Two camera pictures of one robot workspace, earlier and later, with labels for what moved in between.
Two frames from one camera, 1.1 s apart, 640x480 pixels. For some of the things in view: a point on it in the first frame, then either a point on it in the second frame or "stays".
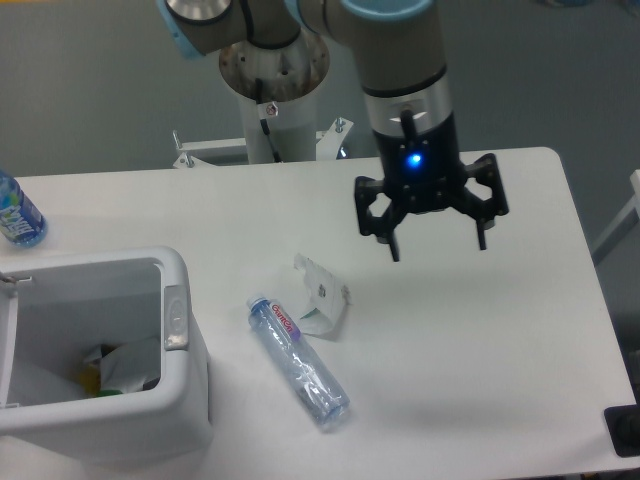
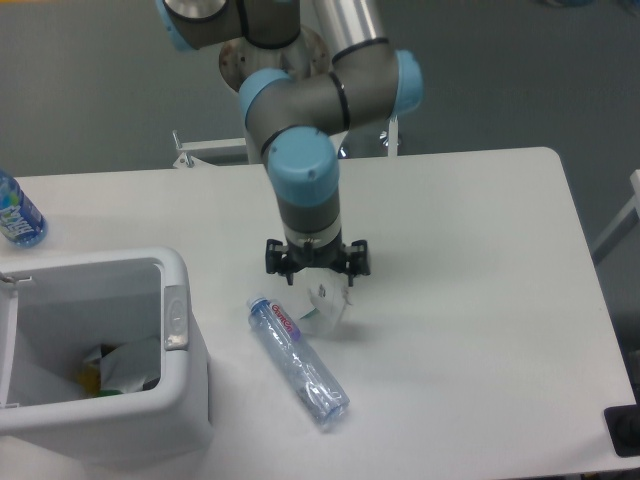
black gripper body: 423,169 -> 336,255
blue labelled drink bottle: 20,221 stays
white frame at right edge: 626,222 stays
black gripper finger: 487,172 -> 358,265
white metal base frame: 328,149 stays
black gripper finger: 383,228 -> 275,263
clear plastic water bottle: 309,375 stays
